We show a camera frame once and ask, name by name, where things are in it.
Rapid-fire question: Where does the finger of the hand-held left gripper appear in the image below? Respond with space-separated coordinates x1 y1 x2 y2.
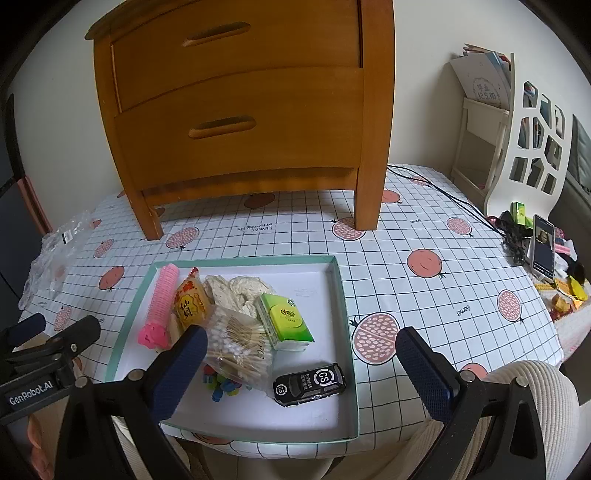
0 313 48 352
31 315 102 357

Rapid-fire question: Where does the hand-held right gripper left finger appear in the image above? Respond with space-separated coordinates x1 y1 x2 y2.
54 325 209 480

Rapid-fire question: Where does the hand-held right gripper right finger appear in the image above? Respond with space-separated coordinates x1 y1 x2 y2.
396 326 549 480

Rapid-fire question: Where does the bag of colourful blocks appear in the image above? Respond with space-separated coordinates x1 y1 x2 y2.
199 362 243 402

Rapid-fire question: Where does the bag of cotton swabs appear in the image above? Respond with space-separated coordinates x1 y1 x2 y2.
198 307 278 395

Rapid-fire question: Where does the yellow orange snack packet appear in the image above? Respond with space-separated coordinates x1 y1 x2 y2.
173 269 218 333

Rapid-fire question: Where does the pink ribbed plastic tube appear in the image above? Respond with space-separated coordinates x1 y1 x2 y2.
137 263 181 352

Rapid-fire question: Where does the white lace cloth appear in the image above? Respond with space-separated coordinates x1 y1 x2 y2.
203 274 278 321

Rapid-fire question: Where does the white tray with teal rim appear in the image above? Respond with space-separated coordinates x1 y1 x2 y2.
105 257 361 443

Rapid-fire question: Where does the green tissue pack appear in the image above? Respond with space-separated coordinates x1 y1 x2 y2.
255 292 315 352

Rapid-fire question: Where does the black toy car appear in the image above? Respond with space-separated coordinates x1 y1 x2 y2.
272 362 347 408

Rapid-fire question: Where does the wooden nightstand drawer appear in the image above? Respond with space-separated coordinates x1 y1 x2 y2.
110 0 364 113
112 67 366 191

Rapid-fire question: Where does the checked fruit print tablecloth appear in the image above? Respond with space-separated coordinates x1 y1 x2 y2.
18 164 575 462

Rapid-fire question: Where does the clear plastic bag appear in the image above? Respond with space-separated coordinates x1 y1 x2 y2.
28 210 95 301

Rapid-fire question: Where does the person's cream ribbed clothing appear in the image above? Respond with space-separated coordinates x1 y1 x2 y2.
113 360 580 480

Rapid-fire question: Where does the dark grey panel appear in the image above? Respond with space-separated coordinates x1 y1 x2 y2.
0 92 49 315

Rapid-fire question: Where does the smartphone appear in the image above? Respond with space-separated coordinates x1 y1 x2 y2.
531 213 556 280

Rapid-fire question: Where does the green box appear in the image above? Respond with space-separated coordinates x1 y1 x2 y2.
510 202 536 227

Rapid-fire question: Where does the white cutout screen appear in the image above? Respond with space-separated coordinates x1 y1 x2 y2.
482 53 578 222

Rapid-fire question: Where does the wooden nightstand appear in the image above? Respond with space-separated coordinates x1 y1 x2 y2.
84 0 396 241

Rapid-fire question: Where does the stack of books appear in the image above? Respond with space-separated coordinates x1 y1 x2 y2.
450 44 514 112

